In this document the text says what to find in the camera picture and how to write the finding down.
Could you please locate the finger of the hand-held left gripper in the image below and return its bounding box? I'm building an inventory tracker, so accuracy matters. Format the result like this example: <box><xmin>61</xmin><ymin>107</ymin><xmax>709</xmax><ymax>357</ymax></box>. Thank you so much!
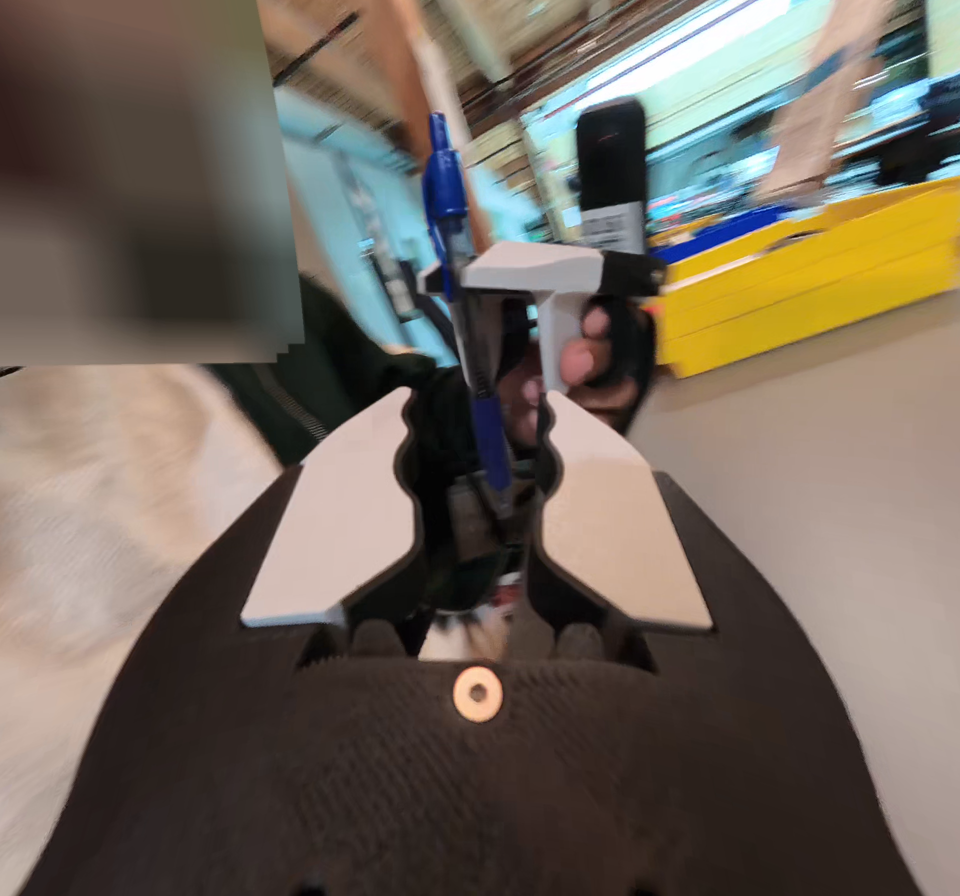
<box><xmin>414</xmin><ymin>263</ymin><xmax>502</xmax><ymax>396</ymax></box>
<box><xmin>457</xmin><ymin>242</ymin><xmax>607</xmax><ymax>392</ymax></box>

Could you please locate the dark green zip jacket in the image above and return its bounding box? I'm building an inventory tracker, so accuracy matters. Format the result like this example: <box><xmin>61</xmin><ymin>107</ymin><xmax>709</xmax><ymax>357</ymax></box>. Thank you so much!
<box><xmin>210</xmin><ymin>273</ymin><xmax>481</xmax><ymax>466</ymax></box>

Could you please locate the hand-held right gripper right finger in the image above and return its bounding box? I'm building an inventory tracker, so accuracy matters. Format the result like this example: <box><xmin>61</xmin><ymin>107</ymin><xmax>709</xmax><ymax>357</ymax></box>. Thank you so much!
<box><xmin>528</xmin><ymin>389</ymin><xmax>715</xmax><ymax>631</ymax></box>

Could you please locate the blue plastic bin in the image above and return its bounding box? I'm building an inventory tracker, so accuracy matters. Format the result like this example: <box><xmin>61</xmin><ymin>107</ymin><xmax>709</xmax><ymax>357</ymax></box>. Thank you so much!
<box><xmin>648</xmin><ymin>204</ymin><xmax>796</xmax><ymax>265</ymax></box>

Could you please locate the yellow plastic bin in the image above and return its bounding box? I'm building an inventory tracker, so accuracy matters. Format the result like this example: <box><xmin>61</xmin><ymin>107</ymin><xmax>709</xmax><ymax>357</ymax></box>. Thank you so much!
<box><xmin>652</xmin><ymin>177</ymin><xmax>960</xmax><ymax>380</ymax></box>

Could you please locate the cream white shirt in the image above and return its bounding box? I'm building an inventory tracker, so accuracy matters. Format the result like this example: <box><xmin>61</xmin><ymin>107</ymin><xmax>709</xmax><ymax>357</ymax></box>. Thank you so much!
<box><xmin>0</xmin><ymin>363</ymin><xmax>301</xmax><ymax>896</ymax></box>

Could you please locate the person's left hand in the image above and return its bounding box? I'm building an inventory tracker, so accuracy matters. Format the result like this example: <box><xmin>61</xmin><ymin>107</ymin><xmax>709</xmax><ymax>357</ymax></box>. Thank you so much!
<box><xmin>495</xmin><ymin>305</ymin><xmax>635</xmax><ymax>451</ymax></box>

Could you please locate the grey desk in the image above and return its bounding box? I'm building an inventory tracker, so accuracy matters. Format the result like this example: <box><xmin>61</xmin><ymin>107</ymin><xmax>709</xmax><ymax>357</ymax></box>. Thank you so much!
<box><xmin>622</xmin><ymin>303</ymin><xmax>960</xmax><ymax>896</ymax></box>

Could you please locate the cardboard sheet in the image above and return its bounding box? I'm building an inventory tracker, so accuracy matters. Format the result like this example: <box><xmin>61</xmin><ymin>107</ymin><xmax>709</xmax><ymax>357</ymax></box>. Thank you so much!
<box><xmin>753</xmin><ymin>0</ymin><xmax>920</xmax><ymax>200</ymax></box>

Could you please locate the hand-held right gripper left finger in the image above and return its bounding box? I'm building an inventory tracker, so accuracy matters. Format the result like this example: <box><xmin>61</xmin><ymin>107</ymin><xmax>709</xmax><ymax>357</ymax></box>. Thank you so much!
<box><xmin>238</xmin><ymin>386</ymin><xmax>426</xmax><ymax>629</ymax></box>

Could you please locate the blue gel pen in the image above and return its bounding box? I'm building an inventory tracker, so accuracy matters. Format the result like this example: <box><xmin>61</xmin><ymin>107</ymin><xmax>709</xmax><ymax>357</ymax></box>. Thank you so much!
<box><xmin>421</xmin><ymin>112</ymin><xmax>519</xmax><ymax>518</ymax></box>

